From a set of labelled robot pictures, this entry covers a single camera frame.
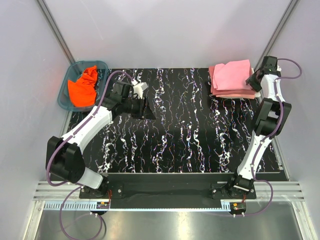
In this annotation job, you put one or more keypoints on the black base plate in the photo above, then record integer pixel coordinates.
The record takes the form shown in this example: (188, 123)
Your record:
(167, 190)

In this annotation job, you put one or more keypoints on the aluminium frame post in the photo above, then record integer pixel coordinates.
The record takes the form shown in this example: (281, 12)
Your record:
(55, 30)
(278, 30)

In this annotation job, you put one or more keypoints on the orange t-shirt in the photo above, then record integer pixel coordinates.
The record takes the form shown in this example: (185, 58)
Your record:
(82, 93)

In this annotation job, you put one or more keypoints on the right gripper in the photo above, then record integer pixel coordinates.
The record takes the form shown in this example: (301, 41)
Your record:
(250, 80)

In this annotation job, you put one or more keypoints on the pink t-shirt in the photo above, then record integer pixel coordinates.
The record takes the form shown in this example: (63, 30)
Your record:
(232, 76)

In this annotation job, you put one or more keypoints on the aluminium rail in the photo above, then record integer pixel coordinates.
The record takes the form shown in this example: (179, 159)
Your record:
(52, 197)

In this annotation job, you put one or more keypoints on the peach folded shirt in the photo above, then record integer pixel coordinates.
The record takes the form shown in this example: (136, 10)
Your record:
(236, 96)

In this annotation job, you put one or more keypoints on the right aluminium frame post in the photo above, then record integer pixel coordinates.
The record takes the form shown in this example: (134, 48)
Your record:
(278, 30)

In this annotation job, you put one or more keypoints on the left aluminium frame post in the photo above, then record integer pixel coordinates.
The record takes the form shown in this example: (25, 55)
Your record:
(55, 30)

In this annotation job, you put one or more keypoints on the teal plastic basket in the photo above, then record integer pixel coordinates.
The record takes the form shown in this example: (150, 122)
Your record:
(73, 73)

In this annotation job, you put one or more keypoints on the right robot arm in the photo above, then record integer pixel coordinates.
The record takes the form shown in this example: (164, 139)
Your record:
(268, 122)

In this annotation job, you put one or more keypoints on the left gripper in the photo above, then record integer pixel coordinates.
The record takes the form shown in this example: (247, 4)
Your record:
(144, 111)

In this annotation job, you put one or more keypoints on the dark red folded shirt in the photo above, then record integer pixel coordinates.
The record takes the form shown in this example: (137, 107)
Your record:
(245, 93)

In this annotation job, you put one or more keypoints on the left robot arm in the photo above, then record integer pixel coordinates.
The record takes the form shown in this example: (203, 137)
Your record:
(64, 155)

